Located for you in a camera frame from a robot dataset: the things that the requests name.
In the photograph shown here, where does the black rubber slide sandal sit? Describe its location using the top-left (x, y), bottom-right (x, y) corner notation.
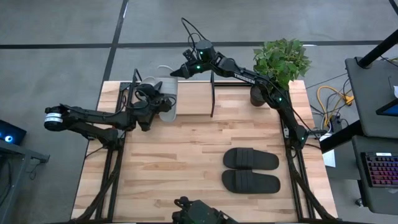
top-left (223, 147), bottom-right (280, 171)
top-left (221, 169), bottom-right (281, 195)

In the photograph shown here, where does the grey metal cart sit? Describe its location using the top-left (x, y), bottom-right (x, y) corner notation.
top-left (0, 139), bottom-right (50, 224)

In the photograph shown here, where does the white paper sheet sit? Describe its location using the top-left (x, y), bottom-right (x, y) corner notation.
top-left (320, 133), bottom-right (337, 168)

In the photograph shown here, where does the tablet with blue screen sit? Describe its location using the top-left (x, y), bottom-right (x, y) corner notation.
top-left (375, 98), bottom-right (398, 117)

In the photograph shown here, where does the yellow cable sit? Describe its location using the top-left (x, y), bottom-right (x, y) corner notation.
top-left (316, 85), bottom-right (355, 128)

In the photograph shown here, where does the dark green device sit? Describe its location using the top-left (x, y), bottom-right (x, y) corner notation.
top-left (171, 195), bottom-right (239, 224)

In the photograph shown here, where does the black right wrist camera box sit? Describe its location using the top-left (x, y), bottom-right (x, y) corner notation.
top-left (182, 48), bottom-right (196, 62)

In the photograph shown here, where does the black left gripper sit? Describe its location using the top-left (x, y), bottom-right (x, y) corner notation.
top-left (146, 81), bottom-right (174, 118)

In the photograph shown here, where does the computer tower with blue light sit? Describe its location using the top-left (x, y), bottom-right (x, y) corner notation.
top-left (0, 119), bottom-right (27, 146)

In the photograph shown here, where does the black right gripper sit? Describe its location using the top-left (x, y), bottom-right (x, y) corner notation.
top-left (170, 60), bottom-right (208, 78)

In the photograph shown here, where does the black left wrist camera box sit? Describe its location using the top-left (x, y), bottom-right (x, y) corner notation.
top-left (136, 83), bottom-right (161, 98)

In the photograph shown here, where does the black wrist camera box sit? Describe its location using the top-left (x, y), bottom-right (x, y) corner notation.
top-left (182, 48), bottom-right (196, 62)
top-left (136, 83), bottom-right (161, 98)

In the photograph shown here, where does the green plant in black pot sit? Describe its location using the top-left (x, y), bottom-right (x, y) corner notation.
top-left (250, 37), bottom-right (312, 108)

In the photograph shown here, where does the black desk support beam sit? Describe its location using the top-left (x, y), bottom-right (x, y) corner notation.
top-left (319, 119), bottom-right (363, 154)

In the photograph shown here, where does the black pole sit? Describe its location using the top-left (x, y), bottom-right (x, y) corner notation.
top-left (356, 28), bottom-right (398, 68)

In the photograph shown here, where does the grey desk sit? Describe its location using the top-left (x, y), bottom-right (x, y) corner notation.
top-left (351, 135), bottom-right (398, 216)
top-left (344, 56), bottom-right (398, 139)

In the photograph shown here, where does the backlit colourful keyboard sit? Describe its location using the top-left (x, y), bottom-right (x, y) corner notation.
top-left (360, 151), bottom-right (398, 189)

